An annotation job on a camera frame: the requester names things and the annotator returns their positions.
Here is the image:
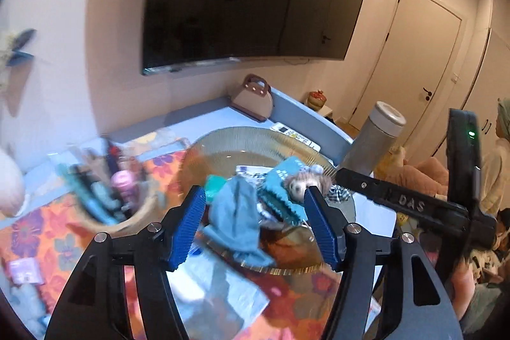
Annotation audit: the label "grey plush doll toy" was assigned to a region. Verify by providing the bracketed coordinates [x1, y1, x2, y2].
[258, 156, 356, 226]

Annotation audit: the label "blue grey cloth garment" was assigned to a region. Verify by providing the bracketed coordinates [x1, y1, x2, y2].
[203, 176, 276, 267]

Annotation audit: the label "teal soft pouch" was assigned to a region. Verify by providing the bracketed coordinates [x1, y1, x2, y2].
[204, 174, 227, 205]

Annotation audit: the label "teal drawstring bag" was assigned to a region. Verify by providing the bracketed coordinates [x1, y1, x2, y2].
[167, 243, 269, 339]

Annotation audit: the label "light blue plastic package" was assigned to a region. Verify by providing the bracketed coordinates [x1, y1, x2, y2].
[8, 284, 47, 339]

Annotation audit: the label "purple tissue packet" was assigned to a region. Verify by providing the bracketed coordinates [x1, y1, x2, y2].
[8, 257, 44, 286]

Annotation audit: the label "floral orange purple mat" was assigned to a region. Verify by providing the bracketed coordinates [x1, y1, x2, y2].
[1, 151, 341, 339]

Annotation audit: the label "grey cylindrical flask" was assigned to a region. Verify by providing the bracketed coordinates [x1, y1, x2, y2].
[339, 101, 406, 176]

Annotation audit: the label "white interior door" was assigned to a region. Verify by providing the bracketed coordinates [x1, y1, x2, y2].
[349, 0, 462, 146]

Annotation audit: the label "cardboard pen holder box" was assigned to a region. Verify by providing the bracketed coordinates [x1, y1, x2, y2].
[53, 136, 159, 236]

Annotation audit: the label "white ribbed vase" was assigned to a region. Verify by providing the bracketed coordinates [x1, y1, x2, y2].
[0, 149, 28, 217]

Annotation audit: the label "woven round basket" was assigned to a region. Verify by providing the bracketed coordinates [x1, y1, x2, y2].
[178, 127, 356, 275]

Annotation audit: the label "beige brown handbag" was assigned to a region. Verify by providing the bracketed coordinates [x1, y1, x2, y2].
[231, 73, 273, 122]

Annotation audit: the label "blue white artificial flowers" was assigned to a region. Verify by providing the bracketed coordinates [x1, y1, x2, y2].
[1, 28, 37, 95]

